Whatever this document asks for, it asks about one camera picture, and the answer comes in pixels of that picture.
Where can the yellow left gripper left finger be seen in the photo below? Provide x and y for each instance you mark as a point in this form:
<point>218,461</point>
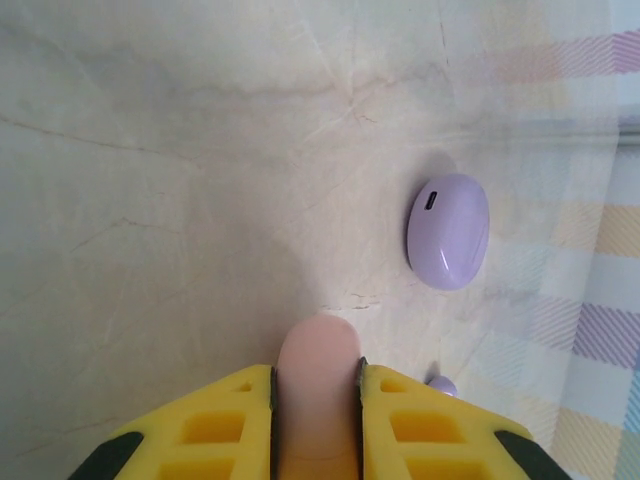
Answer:
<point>210,400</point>

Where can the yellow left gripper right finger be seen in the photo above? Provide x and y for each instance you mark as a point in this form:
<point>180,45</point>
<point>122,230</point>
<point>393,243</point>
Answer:
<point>425,405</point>

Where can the pink earbud charging case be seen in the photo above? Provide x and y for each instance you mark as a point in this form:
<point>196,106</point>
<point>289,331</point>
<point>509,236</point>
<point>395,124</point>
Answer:
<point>317,380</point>

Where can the purple earbud charging case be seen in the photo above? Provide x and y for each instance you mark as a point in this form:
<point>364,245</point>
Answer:
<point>450,235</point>

